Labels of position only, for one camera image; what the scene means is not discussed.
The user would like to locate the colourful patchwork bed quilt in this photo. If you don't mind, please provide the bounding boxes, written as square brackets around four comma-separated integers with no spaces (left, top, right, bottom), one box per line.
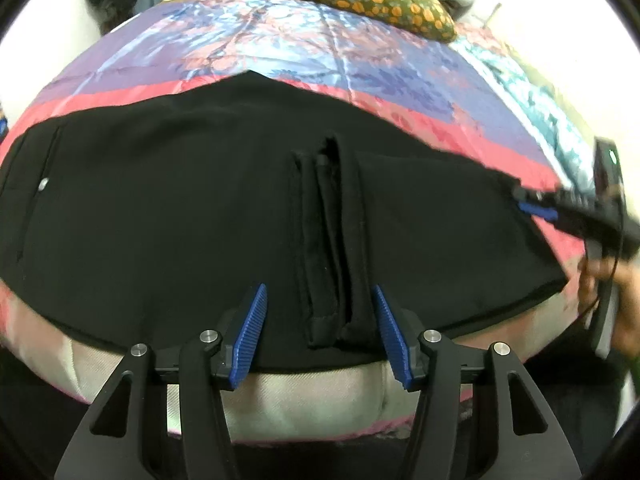
[0,0,591,446]

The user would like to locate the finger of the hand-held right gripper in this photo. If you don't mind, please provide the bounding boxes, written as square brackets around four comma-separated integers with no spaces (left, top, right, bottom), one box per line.
[511,184,591,233]

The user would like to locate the black pants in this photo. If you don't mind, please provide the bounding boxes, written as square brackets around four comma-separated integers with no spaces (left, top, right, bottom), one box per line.
[0,71,571,375]

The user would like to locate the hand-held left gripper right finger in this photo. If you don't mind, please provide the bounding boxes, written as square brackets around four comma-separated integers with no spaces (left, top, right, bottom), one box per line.
[371,284,583,480]

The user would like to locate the teal floral blanket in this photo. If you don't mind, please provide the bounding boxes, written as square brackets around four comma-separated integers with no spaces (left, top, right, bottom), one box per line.
[450,35,601,196]

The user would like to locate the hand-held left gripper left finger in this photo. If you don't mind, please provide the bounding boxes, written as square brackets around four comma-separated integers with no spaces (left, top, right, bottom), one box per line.
[54,282,269,480]

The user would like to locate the person's right hand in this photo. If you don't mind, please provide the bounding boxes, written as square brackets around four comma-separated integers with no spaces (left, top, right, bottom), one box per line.
[577,255,640,356]

